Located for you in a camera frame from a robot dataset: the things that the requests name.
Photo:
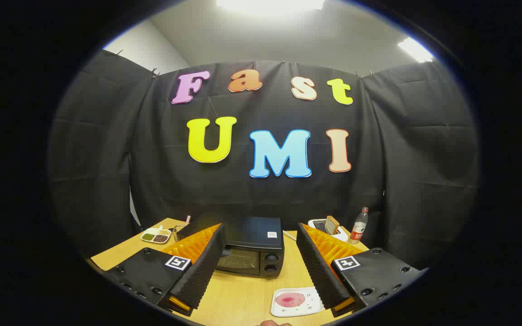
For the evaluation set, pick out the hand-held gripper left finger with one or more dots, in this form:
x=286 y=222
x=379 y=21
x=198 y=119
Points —
x=206 y=262

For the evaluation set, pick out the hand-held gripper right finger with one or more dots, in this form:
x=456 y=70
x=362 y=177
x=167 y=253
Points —
x=317 y=267

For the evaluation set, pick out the glass toaster oven door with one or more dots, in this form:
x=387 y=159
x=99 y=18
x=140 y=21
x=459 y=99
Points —
x=243 y=261

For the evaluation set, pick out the white square plate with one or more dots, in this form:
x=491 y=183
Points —
x=311 y=304

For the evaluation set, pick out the pink ham slice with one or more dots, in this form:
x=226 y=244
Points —
x=290 y=299

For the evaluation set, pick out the black toaster oven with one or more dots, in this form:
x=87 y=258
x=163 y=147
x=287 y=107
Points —
x=252 y=233

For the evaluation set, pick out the white pop-up toaster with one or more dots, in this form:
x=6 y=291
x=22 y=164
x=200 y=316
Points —
x=317 y=224

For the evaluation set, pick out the brown bread slice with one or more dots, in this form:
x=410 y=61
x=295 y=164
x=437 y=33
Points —
x=332 y=225

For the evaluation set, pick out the clear plastic water bottle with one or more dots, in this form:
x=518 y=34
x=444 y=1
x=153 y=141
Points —
x=359 y=228

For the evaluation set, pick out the white divided snack dish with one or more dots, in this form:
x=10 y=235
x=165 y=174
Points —
x=156 y=236

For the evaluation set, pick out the ceiling light panel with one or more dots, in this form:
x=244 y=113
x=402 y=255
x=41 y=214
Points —
x=270 y=4
x=416 y=50

